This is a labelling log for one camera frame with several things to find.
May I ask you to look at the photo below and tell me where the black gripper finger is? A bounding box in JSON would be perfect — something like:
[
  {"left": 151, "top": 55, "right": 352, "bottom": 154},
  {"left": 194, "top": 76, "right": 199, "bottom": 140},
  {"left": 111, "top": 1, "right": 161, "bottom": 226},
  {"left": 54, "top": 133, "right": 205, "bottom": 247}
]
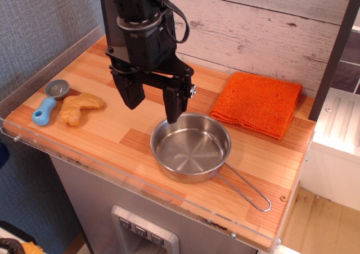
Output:
[
  {"left": 163, "top": 87, "right": 188, "bottom": 124},
  {"left": 110, "top": 69, "right": 145, "bottom": 110}
]

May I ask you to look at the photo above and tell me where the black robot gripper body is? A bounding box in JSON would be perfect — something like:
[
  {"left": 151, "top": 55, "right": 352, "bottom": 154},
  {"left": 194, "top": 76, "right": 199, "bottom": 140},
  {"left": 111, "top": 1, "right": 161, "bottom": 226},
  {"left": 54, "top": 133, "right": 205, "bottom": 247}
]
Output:
[{"left": 106, "top": 11, "right": 196, "bottom": 98}]

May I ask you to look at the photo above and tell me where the orange cloth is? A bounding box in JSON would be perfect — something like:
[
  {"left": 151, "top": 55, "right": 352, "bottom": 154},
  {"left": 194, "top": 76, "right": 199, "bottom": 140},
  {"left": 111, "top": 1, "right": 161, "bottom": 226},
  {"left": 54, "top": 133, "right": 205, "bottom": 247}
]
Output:
[{"left": 210, "top": 72, "right": 303, "bottom": 139}]

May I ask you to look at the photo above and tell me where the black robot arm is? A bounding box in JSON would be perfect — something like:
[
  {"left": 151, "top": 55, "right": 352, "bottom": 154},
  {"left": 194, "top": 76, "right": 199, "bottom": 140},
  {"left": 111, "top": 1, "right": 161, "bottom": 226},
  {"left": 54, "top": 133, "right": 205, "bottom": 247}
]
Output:
[{"left": 102, "top": 0, "right": 196, "bottom": 124}]

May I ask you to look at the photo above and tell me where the stainless steel pan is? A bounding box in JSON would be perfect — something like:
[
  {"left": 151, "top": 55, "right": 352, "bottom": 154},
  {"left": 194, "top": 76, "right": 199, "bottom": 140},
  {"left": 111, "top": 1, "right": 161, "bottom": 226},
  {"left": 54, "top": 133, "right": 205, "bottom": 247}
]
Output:
[{"left": 150, "top": 112, "right": 272, "bottom": 212}]

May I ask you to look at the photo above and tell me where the yellow toy chicken piece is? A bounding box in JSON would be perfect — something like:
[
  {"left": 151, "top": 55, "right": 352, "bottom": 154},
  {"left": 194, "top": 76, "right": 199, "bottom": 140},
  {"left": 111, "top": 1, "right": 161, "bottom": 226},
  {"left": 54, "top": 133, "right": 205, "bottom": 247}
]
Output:
[{"left": 59, "top": 92, "right": 105, "bottom": 126}]

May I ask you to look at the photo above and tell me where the clear acrylic edge guard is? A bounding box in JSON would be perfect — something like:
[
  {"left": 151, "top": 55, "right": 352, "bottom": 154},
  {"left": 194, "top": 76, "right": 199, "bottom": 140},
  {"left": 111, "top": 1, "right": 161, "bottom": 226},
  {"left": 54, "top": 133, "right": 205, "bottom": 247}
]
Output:
[{"left": 3, "top": 121, "right": 281, "bottom": 253}]

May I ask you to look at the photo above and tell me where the grey toy cabinet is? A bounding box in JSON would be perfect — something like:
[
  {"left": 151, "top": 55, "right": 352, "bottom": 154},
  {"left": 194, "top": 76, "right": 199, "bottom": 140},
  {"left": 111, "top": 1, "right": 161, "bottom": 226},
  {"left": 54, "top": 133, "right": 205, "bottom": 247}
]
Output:
[{"left": 51, "top": 157, "right": 257, "bottom": 253}]

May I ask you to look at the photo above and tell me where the silver dispenser panel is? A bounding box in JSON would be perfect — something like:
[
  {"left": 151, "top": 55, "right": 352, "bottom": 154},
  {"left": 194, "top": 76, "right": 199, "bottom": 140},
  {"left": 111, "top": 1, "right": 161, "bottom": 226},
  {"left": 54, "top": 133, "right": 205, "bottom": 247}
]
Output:
[{"left": 111, "top": 205, "right": 180, "bottom": 253}]

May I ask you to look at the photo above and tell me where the white toy sink unit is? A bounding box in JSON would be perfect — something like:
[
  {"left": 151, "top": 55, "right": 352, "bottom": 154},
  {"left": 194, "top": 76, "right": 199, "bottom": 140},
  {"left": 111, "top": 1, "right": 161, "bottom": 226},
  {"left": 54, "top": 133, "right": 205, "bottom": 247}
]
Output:
[{"left": 300, "top": 88, "right": 359, "bottom": 210}]

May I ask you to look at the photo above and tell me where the orange object bottom left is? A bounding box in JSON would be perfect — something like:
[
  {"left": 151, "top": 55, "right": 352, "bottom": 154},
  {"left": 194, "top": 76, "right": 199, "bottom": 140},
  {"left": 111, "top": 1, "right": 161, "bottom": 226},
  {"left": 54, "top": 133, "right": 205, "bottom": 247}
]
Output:
[{"left": 0, "top": 238, "right": 46, "bottom": 254}]

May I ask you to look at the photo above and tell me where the dark grey left post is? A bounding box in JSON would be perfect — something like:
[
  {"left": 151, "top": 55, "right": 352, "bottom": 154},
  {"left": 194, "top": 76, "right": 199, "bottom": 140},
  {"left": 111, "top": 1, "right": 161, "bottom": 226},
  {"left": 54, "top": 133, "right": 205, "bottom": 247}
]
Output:
[{"left": 100, "top": 0, "right": 125, "bottom": 47}]

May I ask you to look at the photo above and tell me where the dark grey post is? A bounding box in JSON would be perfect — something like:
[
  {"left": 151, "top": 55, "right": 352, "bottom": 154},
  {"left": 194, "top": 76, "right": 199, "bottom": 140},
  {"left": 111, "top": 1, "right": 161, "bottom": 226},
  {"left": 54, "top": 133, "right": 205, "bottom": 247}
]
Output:
[
  {"left": 308, "top": 0, "right": 359, "bottom": 121},
  {"left": 100, "top": 0, "right": 125, "bottom": 47}
]

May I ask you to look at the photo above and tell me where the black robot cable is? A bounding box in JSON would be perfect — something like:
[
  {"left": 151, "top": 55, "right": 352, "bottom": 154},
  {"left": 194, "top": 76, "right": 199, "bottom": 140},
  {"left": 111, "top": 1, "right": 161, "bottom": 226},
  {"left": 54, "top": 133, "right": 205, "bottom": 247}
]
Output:
[{"left": 163, "top": 0, "right": 191, "bottom": 44}]

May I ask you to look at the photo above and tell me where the blue handled grey scoop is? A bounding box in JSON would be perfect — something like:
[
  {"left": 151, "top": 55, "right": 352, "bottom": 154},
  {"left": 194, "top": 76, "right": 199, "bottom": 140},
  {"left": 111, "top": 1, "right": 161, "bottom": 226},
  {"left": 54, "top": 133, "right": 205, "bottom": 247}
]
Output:
[{"left": 31, "top": 79, "right": 70, "bottom": 126}]

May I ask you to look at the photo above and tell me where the dark grey right post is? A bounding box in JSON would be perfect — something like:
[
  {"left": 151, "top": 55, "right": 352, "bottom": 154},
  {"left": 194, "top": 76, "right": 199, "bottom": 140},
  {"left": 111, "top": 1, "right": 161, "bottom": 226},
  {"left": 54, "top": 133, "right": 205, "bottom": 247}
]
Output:
[{"left": 308, "top": 0, "right": 359, "bottom": 121}]

